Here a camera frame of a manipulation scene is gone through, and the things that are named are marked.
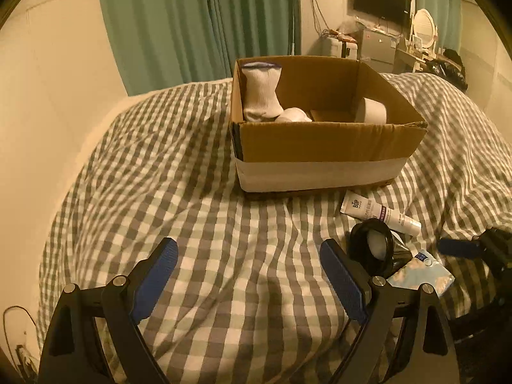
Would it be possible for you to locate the black bag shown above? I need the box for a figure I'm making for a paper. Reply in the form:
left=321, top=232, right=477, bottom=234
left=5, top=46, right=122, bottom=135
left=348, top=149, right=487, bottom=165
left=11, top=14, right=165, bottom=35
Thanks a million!
left=426, top=49, right=469, bottom=91

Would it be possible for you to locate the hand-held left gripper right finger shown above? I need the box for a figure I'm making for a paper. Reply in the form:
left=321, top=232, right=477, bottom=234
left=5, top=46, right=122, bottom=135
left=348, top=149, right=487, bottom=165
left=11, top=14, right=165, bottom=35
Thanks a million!
left=319, top=239, right=460, bottom=384

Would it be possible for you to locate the light blue wipes packet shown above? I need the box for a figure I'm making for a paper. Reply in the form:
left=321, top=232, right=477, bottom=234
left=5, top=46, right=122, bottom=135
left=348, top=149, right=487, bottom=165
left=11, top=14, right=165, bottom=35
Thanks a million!
left=386, top=250, right=455, bottom=299

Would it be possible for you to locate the black wall television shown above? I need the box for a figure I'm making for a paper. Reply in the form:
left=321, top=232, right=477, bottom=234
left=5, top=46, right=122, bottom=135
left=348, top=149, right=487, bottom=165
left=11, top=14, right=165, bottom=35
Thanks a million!
left=353, top=0, right=412, bottom=27

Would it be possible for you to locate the grey checked blanket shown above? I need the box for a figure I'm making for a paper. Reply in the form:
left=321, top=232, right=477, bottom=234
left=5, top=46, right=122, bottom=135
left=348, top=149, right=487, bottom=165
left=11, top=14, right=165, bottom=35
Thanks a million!
left=37, top=71, right=512, bottom=384

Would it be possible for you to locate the white rolled sock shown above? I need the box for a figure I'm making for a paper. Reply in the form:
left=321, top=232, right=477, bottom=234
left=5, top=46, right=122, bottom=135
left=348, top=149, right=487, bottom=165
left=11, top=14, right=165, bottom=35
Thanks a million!
left=275, top=107, right=313, bottom=123

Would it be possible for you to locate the white dressing table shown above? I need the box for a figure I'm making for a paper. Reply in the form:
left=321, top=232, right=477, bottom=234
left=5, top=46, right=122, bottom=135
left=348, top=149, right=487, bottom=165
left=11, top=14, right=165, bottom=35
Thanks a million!
left=395, top=46, right=432, bottom=74

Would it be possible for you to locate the white oval mirror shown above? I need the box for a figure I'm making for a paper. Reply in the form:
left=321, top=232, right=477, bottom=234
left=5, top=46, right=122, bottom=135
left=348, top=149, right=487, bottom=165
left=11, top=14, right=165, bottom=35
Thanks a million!
left=410, top=9, right=439, bottom=55

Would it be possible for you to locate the grey small fridge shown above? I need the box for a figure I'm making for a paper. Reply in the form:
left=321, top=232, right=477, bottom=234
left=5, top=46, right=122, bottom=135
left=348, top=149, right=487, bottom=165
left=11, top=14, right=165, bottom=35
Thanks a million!
left=356, top=28, right=401, bottom=65

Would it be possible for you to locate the white appliance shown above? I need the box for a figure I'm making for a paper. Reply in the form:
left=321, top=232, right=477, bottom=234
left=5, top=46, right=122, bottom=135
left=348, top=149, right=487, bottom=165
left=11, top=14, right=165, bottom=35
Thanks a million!
left=320, top=35, right=359, bottom=59

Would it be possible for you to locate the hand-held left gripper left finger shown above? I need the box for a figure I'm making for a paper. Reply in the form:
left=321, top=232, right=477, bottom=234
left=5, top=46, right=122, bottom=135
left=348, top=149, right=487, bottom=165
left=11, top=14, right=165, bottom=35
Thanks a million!
left=38, top=238, right=179, bottom=384

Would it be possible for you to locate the green curtain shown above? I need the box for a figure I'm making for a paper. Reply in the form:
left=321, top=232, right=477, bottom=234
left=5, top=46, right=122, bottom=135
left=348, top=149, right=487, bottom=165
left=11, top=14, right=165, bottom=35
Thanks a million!
left=93, top=0, right=302, bottom=97
left=414, top=0, right=463, bottom=53

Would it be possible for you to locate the black cable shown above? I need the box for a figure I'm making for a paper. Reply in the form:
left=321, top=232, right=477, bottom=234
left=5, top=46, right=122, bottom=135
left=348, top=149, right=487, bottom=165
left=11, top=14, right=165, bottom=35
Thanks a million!
left=3, top=306, right=41, bottom=371

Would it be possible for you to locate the white toothpaste tube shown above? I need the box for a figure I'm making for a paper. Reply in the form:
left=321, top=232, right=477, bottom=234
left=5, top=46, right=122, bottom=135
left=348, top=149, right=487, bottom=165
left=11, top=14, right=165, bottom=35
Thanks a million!
left=340, top=191, right=422, bottom=237

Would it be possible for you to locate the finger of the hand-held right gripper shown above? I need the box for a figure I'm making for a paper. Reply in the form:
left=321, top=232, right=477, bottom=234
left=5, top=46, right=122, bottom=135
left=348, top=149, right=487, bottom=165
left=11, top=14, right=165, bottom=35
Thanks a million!
left=437, top=239, right=483, bottom=258

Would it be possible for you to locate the brown cardboard box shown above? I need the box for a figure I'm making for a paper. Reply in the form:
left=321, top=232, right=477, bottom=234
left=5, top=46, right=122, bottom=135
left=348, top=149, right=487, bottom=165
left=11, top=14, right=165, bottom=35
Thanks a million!
left=230, top=56, right=428, bottom=193

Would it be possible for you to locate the black round cup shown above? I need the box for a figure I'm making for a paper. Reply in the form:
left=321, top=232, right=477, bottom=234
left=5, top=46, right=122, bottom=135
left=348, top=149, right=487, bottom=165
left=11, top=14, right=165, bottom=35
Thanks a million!
left=347, top=220, right=413, bottom=279

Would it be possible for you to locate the white ribbed sock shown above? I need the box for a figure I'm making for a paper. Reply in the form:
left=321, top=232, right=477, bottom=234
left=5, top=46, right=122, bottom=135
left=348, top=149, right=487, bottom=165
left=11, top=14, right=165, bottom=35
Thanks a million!
left=241, top=62, right=283, bottom=123

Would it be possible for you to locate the white tape roll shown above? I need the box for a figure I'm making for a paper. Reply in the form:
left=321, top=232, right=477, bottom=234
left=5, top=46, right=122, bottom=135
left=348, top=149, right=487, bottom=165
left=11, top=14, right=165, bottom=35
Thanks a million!
left=354, top=98, right=388, bottom=124

